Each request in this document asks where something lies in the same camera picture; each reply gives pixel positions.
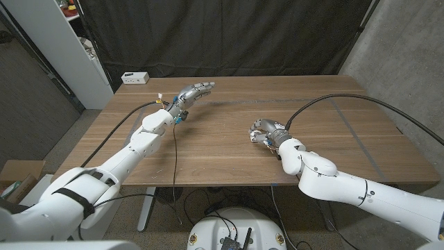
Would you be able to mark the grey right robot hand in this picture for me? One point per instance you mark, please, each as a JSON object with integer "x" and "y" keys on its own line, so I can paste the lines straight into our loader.
{"x": 275, "y": 127}

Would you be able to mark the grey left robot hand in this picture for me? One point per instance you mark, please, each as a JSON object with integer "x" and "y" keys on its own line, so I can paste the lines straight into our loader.
{"x": 190, "y": 95}

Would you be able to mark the white airpods case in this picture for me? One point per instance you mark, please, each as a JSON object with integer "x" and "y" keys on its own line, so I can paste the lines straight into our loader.
{"x": 257, "y": 138}

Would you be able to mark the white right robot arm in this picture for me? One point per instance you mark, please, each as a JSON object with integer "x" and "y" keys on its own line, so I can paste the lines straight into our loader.
{"x": 333, "y": 184}

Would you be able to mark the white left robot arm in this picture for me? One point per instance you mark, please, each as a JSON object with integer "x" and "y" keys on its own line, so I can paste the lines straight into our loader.
{"x": 145, "y": 142}

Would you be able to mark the white power strip box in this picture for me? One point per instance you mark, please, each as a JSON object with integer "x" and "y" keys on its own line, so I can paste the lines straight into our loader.
{"x": 135, "y": 78}

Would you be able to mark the black curtain backdrop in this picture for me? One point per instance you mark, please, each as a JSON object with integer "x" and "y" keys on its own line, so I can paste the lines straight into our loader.
{"x": 225, "y": 34}

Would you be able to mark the round black floor fan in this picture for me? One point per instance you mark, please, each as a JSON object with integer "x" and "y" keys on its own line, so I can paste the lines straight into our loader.
{"x": 168, "y": 195}

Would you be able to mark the white robot torso base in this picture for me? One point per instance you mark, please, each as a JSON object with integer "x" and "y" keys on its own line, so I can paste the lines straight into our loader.
{"x": 236, "y": 222}

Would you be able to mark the grey table leg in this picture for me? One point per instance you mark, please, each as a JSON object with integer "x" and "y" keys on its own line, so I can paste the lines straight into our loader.
{"x": 329, "y": 222}
{"x": 147, "y": 208}

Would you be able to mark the black antenna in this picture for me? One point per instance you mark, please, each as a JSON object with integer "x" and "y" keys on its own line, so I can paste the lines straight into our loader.
{"x": 247, "y": 237}

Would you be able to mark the red bowl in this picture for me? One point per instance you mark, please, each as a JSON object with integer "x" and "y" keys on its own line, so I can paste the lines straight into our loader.
{"x": 70, "y": 12}

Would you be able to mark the white shelf cabinet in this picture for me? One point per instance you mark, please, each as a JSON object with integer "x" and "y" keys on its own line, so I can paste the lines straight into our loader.
{"x": 52, "y": 45}

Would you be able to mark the white flat floor board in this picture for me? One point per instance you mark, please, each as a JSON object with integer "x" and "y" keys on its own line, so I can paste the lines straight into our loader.
{"x": 36, "y": 189}

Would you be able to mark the brown cardboard box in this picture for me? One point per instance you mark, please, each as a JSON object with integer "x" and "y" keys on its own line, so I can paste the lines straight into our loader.
{"x": 17, "y": 170}

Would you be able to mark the white robot head cover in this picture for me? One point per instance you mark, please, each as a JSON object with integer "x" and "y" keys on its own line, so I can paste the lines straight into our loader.
{"x": 69, "y": 246}

